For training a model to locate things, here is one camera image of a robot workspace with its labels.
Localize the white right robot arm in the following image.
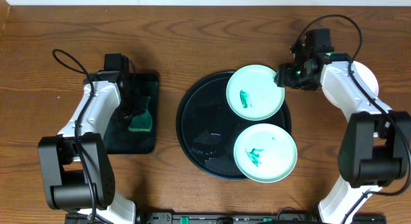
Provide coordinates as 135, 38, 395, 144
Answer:
274, 53, 410, 223

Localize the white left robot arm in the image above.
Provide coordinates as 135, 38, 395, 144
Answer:
38, 71, 141, 223

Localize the black rectangular tray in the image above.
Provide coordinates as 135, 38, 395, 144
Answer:
103, 73, 159, 154

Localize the yellow green-stained sponge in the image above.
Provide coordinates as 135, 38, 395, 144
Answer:
128, 96, 153, 132

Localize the black round tray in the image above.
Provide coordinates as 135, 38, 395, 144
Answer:
176, 71, 292, 180

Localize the white plate with green stain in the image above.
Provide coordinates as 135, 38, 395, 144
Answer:
322, 61, 379, 108

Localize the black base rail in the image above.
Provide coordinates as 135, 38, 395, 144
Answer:
64, 212, 387, 224

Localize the mint plate with green stain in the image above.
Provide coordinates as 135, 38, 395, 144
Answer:
233, 123, 298, 183

